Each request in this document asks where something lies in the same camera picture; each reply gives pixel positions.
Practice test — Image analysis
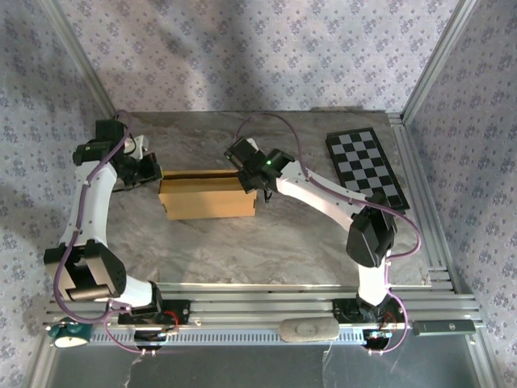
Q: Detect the brown cardboard box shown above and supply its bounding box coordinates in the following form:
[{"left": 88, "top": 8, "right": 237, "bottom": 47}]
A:
[{"left": 158, "top": 169, "right": 258, "bottom": 221}]

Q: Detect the black grey checkerboard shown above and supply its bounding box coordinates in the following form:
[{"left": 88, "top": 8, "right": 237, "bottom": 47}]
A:
[{"left": 325, "top": 127, "right": 411, "bottom": 213}]

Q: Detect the small black controller board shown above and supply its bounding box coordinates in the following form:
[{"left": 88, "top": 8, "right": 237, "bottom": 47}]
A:
[
  {"left": 132, "top": 327, "right": 181, "bottom": 352},
  {"left": 362, "top": 327, "right": 395, "bottom": 349}
]

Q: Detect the grey oval pad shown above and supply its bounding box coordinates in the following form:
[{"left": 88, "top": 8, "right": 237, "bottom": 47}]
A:
[{"left": 277, "top": 318, "right": 340, "bottom": 344}]

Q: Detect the teal alarm clock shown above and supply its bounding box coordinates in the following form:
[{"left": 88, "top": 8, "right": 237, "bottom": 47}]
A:
[{"left": 45, "top": 318, "right": 93, "bottom": 348}]

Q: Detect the black rectangular bar device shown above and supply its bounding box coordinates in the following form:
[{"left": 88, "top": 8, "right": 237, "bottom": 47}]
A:
[{"left": 411, "top": 319, "right": 477, "bottom": 336}]

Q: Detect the aluminium frame post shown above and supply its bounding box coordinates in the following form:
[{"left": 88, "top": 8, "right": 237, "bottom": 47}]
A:
[
  {"left": 401, "top": 0, "right": 480, "bottom": 122},
  {"left": 38, "top": 0, "right": 120, "bottom": 122}
]

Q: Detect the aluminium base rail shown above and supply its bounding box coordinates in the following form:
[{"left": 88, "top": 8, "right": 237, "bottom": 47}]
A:
[{"left": 44, "top": 282, "right": 484, "bottom": 331}]

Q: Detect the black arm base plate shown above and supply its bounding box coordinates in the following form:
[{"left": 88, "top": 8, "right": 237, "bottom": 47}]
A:
[
  {"left": 116, "top": 298, "right": 191, "bottom": 327},
  {"left": 333, "top": 297, "right": 407, "bottom": 324}
]

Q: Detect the aluminium side rail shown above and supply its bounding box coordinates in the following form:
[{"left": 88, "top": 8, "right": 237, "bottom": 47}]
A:
[{"left": 389, "top": 112, "right": 460, "bottom": 292}]

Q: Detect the grey slotted cable duct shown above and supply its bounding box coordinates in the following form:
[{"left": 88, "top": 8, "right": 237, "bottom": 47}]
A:
[{"left": 90, "top": 327, "right": 368, "bottom": 347}]

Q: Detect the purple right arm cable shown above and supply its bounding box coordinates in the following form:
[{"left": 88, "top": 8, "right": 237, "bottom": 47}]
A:
[{"left": 234, "top": 112, "right": 423, "bottom": 356}]

